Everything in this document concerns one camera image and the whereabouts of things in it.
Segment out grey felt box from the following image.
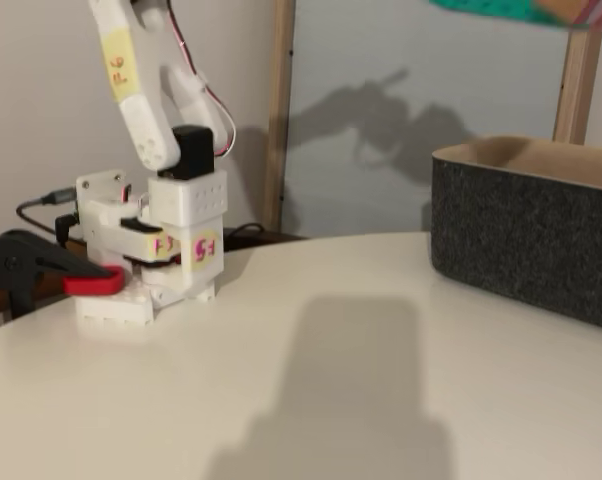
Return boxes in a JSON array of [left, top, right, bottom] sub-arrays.
[[430, 134, 602, 334]]

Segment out frosted pale panel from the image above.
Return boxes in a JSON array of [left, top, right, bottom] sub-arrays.
[[279, 0, 578, 242]]

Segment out black red table clamp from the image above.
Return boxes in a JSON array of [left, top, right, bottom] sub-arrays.
[[0, 228, 126, 321]]

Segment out light wooden frame post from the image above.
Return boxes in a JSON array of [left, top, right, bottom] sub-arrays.
[[259, 0, 298, 235], [553, 27, 602, 146]]

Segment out thin black cable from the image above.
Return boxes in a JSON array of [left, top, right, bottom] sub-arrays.
[[223, 222, 267, 242]]

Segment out grey plug usb cable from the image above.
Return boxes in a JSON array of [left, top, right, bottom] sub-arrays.
[[15, 187, 80, 236]]

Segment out black power plug cable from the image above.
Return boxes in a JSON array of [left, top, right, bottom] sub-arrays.
[[54, 213, 82, 246]]

